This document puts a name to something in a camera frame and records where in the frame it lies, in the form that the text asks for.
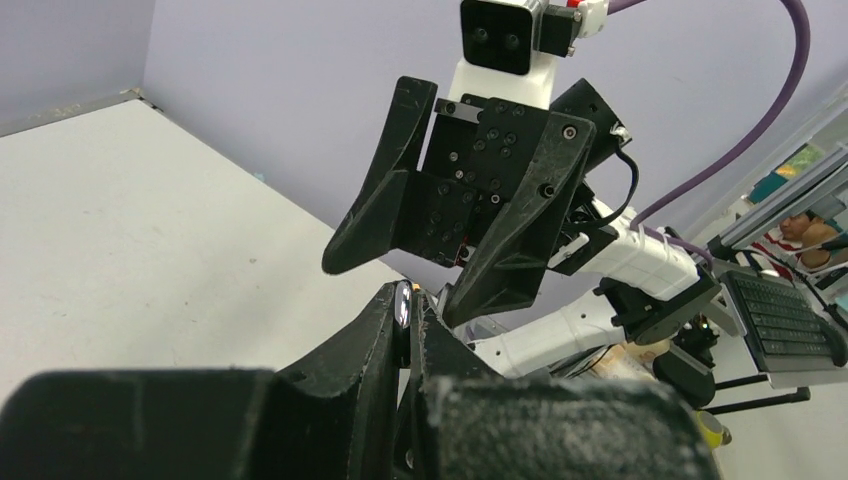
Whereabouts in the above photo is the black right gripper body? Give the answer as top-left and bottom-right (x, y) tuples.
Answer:
(396, 98), (574, 267)

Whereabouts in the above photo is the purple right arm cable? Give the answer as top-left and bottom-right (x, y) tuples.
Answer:
(606, 0), (812, 266)

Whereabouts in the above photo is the black keyboard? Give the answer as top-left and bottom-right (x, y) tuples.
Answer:
(719, 270), (847, 373)

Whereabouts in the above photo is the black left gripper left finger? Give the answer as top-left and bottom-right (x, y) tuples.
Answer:
(1, 283), (398, 479)

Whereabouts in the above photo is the small brass padlock with keys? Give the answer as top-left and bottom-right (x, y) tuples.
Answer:
(392, 280), (413, 369)

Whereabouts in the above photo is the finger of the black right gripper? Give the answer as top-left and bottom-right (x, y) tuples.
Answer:
(441, 113), (596, 328)
(321, 76), (438, 275)

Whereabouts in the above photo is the yellow capped bottle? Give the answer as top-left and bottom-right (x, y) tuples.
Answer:
(694, 410), (732, 450)

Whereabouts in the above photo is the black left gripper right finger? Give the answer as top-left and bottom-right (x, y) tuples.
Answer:
(397, 292), (720, 479)

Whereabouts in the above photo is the aluminium rail frame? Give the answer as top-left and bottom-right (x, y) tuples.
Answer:
(707, 142), (847, 260)

